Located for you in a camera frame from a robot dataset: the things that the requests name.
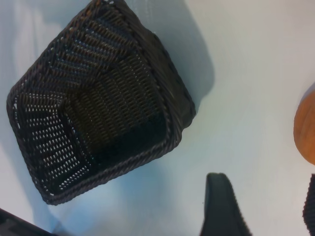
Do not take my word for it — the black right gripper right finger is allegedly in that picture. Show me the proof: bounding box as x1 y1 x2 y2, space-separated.
302 173 315 236

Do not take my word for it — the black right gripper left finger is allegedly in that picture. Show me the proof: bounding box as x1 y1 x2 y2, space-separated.
198 173 251 236

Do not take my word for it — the dark brown wicker basket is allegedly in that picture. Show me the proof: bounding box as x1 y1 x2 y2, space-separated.
6 0 197 207

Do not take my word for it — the orange plush fruit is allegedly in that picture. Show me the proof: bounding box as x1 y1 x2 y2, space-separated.
293 83 315 166

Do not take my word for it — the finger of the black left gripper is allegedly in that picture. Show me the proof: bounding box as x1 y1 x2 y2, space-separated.
0 207 54 236

